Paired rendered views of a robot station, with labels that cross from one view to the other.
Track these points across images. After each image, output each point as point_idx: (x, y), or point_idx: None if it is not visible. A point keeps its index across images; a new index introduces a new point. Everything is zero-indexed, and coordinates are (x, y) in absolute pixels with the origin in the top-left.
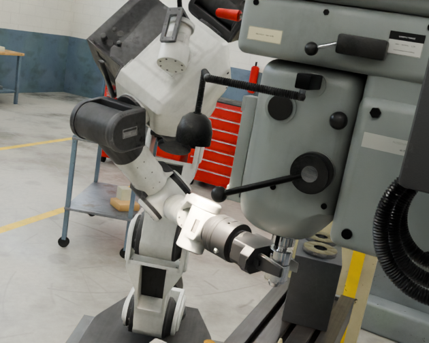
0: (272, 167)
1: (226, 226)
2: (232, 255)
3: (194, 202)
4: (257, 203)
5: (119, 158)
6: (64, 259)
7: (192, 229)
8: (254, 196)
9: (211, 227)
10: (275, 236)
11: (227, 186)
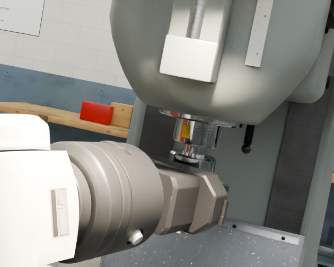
0: None
1: (140, 163)
2: (176, 218)
3: (10, 139)
4: (311, 66)
5: None
6: None
7: (56, 229)
8: (318, 53)
9: (122, 184)
10: (217, 133)
11: (217, 45)
